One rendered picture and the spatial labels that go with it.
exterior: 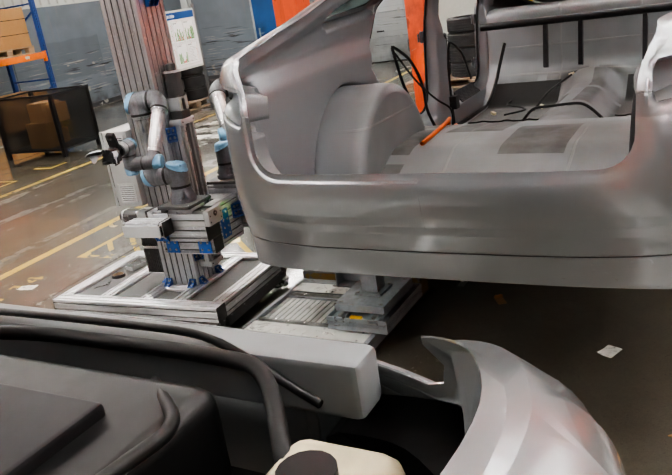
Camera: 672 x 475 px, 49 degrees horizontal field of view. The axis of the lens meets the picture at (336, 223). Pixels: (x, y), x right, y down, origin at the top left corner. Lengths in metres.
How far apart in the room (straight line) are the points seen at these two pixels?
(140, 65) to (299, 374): 3.47
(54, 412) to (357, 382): 0.40
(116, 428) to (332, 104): 2.77
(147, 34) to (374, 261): 2.18
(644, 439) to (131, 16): 3.30
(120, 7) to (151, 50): 0.28
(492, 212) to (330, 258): 0.73
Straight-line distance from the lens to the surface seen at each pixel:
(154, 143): 4.00
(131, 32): 4.38
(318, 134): 3.52
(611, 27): 5.83
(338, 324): 3.98
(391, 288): 4.08
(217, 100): 4.30
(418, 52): 6.16
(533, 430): 0.50
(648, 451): 3.15
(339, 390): 1.03
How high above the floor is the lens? 1.84
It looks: 18 degrees down
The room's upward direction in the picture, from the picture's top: 9 degrees counter-clockwise
